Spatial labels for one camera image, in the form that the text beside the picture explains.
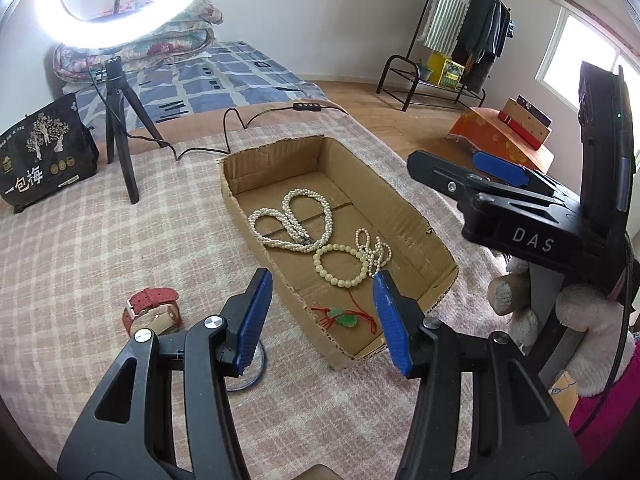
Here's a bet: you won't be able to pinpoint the black power cable with remote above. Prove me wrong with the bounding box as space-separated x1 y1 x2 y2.
84 58 352 162

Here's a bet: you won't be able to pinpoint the striped hanging cloth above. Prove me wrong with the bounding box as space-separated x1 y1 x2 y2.
419 0 471 55

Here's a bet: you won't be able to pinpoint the blue patterned bed sheet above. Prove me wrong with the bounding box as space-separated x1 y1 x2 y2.
63 40 326 141

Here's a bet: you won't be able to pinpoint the yellow box on rack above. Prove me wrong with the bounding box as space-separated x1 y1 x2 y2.
427 52 465 89

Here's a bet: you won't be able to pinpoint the dark hanging clothes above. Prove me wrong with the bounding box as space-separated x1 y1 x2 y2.
451 0 511 93

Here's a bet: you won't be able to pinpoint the twisted pearl necklace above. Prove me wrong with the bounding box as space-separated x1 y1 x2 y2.
247 187 335 255

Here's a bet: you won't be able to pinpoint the dark green bangle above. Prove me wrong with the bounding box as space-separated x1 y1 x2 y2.
226 340 268 393

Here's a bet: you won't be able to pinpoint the black clothes rack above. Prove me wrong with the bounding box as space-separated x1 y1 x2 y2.
376 0 515 112

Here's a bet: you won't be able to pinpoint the green jade pendant red cord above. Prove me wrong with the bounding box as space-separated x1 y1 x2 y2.
309 286 380 336

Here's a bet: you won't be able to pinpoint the long pearl necklace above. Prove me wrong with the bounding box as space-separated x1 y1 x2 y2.
354 226 394 279

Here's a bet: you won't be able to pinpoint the folded floral quilt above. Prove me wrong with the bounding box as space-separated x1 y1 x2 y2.
52 0 224 82

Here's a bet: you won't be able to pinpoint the black tripod stand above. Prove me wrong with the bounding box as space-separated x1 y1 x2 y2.
104 56 167 205

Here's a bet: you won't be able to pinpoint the orange gift box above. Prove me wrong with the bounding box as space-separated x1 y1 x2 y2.
449 107 554 174

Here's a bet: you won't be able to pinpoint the black snack bag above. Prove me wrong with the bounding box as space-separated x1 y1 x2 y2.
1 93 100 214

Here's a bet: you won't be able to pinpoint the white ring light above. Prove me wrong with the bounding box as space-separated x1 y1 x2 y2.
35 0 194 49

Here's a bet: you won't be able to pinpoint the cream bead bracelet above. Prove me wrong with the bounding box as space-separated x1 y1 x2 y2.
311 242 370 290

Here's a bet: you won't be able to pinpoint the red leather watch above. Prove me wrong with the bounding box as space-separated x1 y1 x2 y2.
122 287 182 337

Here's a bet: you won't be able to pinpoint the red and tan box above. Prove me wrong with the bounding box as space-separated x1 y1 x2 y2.
498 98 552 150

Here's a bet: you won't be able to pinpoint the open cardboard box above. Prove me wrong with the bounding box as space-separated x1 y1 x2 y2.
220 136 458 370

